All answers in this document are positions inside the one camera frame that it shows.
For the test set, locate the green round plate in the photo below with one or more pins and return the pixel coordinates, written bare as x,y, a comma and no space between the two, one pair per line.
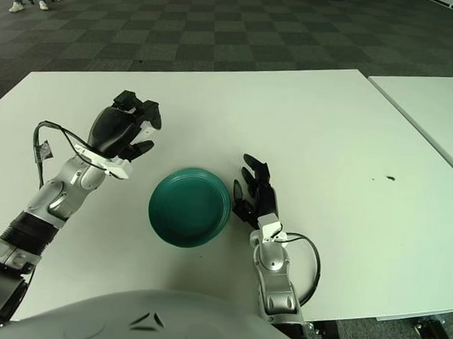
188,209

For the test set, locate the white charger block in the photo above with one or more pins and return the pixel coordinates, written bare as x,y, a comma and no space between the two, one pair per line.
147,129

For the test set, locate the white background desk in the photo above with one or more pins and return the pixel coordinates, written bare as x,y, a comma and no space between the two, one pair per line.
452,2

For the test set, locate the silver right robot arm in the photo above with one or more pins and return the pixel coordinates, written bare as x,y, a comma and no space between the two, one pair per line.
273,260

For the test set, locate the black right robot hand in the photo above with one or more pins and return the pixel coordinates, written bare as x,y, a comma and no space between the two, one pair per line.
264,198

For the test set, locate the white robot torso shell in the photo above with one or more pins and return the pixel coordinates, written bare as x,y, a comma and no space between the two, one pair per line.
95,317

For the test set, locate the white neighbouring table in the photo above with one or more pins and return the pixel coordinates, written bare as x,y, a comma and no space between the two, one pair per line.
429,106

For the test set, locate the black table leg frame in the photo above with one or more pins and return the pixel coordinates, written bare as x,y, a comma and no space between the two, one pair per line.
431,329
330,337

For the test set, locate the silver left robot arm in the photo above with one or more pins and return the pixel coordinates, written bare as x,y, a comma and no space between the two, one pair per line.
58,197

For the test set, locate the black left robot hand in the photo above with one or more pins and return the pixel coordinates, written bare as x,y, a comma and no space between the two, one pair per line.
112,130

